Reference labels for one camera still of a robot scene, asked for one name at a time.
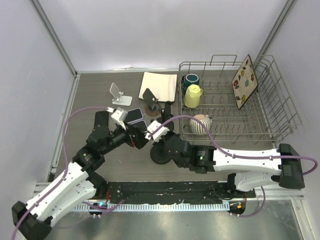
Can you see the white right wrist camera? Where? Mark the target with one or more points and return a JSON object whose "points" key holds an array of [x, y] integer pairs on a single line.
{"points": [[155, 131]]}

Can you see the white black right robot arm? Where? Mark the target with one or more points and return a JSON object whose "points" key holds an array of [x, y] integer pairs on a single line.
{"points": [[249, 169]]}

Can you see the dark green mug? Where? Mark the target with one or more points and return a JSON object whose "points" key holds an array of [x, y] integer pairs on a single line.
{"points": [[190, 79]]}

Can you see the silver folding phone stand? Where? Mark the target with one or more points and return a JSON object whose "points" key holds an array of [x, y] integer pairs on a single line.
{"points": [[118, 97]]}

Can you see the aluminium corner frame post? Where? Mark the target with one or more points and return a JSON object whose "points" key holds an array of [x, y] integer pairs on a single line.
{"points": [[53, 35], [285, 11]]}

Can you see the aluminium corner frame post right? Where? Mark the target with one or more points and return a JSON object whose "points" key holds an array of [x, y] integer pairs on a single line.
{"points": [[285, 11]]}

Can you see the black phone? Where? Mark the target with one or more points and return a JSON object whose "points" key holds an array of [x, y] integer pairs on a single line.
{"points": [[101, 122]]}

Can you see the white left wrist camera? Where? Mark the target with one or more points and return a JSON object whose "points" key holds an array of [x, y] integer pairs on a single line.
{"points": [[118, 115]]}

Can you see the wooden base phone stand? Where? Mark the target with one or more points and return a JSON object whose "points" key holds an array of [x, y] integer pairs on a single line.
{"points": [[152, 108]]}

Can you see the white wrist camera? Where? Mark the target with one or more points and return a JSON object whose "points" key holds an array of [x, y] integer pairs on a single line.
{"points": [[118, 115], [155, 131]]}

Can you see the black phone stand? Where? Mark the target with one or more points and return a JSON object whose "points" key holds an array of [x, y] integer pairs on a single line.
{"points": [[159, 154], [166, 114]]}

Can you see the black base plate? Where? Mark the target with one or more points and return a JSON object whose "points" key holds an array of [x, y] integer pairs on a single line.
{"points": [[169, 192]]}

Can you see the aluminium corner frame post left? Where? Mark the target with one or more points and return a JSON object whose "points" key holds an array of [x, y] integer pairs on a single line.
{"points": [[53, 35]]}

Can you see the grey wire dish rack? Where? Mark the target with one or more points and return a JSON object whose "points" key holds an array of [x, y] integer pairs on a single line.
{"points": [[249, 102]]}

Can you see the lilac case phone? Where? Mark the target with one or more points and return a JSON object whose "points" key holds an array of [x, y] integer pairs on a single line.
{"points": [[141, 123], [134, 115]]}

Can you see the floral square plate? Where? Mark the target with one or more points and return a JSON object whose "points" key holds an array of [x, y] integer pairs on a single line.
{"points": [[245, 82]]}

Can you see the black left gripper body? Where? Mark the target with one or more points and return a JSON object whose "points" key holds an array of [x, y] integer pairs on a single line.
{"points": [[133, 141]]}

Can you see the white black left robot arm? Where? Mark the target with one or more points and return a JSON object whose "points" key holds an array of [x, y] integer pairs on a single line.
{"points": [[77, 183]]}

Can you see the cream square plate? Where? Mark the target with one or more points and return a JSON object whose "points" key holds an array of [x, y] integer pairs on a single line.
{"points": [[163, 86]]}

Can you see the striped white grey mug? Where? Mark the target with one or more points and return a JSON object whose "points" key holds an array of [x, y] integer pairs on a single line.
{"points": [[196, 127]]}

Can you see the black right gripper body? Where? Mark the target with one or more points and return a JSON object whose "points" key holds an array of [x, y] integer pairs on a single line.
{"points": [[169, 135]]}

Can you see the yellow faceted mug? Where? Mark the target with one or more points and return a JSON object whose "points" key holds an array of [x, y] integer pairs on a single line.
{"points": [[192, 96]]}

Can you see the white slotted cable duct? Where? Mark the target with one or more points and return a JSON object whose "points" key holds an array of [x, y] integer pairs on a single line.
{"points": [[181, 207]]}

